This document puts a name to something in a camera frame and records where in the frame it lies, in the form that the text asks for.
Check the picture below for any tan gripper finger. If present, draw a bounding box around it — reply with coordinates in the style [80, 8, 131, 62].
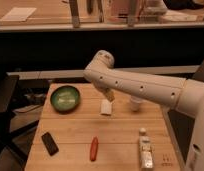
[105, 89, 115, 102]

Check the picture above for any green ceramic bowl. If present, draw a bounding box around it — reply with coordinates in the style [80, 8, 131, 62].
[50, 85, 81, 113]

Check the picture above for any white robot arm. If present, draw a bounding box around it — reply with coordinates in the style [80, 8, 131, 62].
[83, 50, 204, 171]

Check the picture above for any white rectangular block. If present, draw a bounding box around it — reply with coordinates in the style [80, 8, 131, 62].
[100, 99, 112, 115]

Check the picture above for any orange carrot toy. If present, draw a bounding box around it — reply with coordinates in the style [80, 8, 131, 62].
[90, 137, 98, 161]

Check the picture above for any black phone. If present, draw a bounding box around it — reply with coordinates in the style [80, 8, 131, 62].
[41, 132, 59, 156]

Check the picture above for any black chair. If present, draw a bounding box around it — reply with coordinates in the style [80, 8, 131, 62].
[0, 75, 39, 162]

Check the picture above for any white paper sheet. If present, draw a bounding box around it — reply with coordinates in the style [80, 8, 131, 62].
[1, 7, 36, 22]

